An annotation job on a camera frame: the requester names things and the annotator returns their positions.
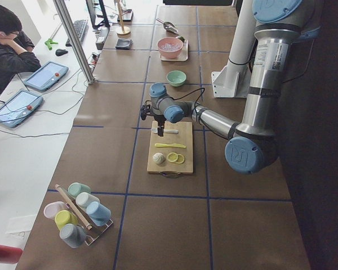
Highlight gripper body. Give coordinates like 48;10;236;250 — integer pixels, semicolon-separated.
140;104;166;123

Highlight white plastic spoon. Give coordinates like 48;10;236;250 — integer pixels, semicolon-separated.
151;128;179;134

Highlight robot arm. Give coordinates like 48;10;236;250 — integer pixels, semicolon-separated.
140;1;323;174

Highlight green bowl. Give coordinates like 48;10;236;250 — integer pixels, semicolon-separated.
166;70;186;87

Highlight pink bowl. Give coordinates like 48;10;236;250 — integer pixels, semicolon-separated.
157;37;184;59

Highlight clear ice cubes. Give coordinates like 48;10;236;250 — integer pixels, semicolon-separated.
158;40;183;52

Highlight metal ice scoop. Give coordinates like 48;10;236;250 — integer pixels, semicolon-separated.
156;18;179;35

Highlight yellow plastic knife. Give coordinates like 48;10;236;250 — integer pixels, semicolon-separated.
154;143;186;149

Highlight bamboo cutting board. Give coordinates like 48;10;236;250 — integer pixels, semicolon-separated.
147;121;194;174

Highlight white steamed bun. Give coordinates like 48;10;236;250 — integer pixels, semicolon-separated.
152;152;166;164

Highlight upper lemon slice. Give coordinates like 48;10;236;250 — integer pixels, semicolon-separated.
167;152;179;163

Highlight lemon slice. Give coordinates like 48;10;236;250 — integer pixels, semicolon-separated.
167;152;179;163
175;154;185;164

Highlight lower lemon slice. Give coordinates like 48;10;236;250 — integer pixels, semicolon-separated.
175;154;185;164

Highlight beige tray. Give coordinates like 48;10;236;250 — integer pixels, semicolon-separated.
159;40;189;62

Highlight grey folded cloth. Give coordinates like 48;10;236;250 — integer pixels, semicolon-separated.
115;38;133;50

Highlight green lime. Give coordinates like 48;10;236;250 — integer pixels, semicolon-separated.
176;36;185;42

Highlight wooden mug tree stand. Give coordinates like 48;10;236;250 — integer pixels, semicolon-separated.
115;0;131;37

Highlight far teach pendant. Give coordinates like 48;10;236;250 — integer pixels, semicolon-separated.
23;61;69;92

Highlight teach pendant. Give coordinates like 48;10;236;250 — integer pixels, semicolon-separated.
0;89;44;128
23;61;69;92

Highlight black computer mouse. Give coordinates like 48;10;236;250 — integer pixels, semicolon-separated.
55;49;68;56

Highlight black keyboard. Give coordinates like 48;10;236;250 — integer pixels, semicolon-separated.
73;19;88;43

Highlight green cup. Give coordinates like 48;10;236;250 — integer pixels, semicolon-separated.
68;182;91;199

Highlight white cup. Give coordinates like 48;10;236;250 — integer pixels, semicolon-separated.
75;192;100;211

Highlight blue cup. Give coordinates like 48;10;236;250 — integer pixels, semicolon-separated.
86;201;112;226

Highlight near teach pendant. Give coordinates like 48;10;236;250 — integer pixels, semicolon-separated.
0;89;44;128

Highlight yellow cup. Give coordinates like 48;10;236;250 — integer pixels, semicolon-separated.
54;210;78;230

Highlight pink cup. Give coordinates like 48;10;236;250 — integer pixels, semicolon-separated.
43;201;67;220

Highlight grey cup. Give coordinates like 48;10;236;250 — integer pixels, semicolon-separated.
59;223;86;249

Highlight seated person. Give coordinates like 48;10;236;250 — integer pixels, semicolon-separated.
0;5;41;94

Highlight red bottle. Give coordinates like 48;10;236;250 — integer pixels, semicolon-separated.
0;245;23;264

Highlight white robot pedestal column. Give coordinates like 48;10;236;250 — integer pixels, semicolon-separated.
228;0;256;66

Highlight wire cup rack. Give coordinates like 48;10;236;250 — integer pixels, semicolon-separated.
55;184;114;246

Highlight aluminium frame post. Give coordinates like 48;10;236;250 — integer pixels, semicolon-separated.
53;0;95;85

